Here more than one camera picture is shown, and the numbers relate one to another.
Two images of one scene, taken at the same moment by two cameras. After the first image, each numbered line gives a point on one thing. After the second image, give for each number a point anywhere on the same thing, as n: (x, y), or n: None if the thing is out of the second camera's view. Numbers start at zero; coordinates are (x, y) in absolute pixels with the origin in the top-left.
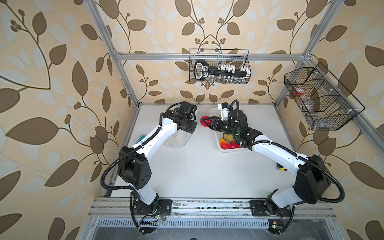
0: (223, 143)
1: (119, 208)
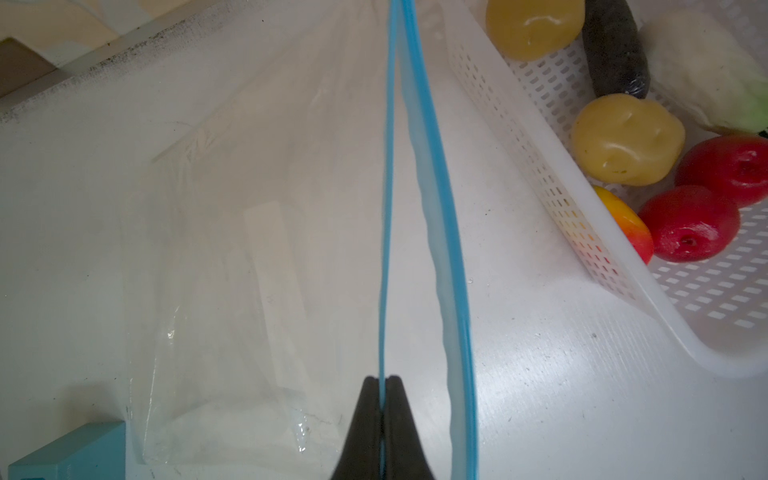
0: (633, 227)
1: None
